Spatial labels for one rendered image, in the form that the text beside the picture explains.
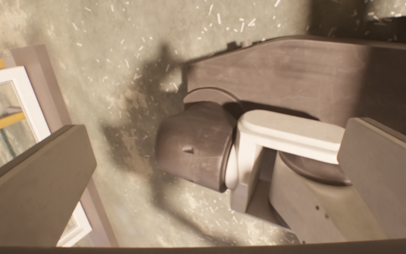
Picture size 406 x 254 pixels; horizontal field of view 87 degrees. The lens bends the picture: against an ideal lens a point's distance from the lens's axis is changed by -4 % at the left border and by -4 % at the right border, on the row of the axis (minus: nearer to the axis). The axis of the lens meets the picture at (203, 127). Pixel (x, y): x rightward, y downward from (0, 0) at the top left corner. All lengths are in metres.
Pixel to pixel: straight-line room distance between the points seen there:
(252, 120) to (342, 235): 0.21
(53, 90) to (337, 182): 1.26
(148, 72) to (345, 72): 0.64
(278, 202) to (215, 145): 0.15
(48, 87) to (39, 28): 0.28
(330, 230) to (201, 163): 0.22
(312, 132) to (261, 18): 0.38
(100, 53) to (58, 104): 0.45
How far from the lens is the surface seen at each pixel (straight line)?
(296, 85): 0.50
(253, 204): 0.49
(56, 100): 1.36
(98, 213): 1.68
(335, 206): 0.35
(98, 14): 1.01
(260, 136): 0.37
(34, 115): 1.48
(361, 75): 0.50
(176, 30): 0.78
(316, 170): 0.37
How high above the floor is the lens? 0.65
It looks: 53 degrees down
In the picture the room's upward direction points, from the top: 133 degrees counter-clockwise
